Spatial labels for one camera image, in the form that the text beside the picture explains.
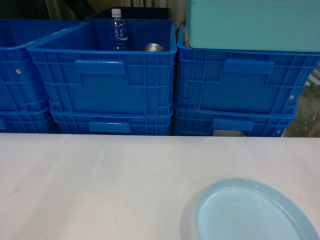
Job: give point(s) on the light blue round tray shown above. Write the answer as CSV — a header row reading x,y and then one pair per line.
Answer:
x,y
244,209

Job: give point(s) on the blue crate lower right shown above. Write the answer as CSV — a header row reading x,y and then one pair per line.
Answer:
x,y
190,122

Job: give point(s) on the silver metal can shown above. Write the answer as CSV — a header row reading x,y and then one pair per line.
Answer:
x,y
154,47

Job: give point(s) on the blue crate with bottle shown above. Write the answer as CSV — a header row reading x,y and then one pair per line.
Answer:
x,y
82,73

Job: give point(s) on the clear water bottle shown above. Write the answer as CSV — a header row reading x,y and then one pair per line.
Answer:
x,y
118,31

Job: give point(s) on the blue crate lower middle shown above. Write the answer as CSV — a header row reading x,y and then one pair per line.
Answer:
x,y
113,124

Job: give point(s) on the blue crate upper right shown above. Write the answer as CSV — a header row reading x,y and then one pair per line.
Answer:
x,y
253,82

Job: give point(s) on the blue crate far left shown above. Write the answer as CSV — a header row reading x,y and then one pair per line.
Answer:
x,y
21,86

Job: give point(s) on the blue crate lower left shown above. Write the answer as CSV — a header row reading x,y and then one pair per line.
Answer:
x,y
34,122

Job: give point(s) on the teal foam box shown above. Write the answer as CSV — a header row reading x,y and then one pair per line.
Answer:
x,y
255,25

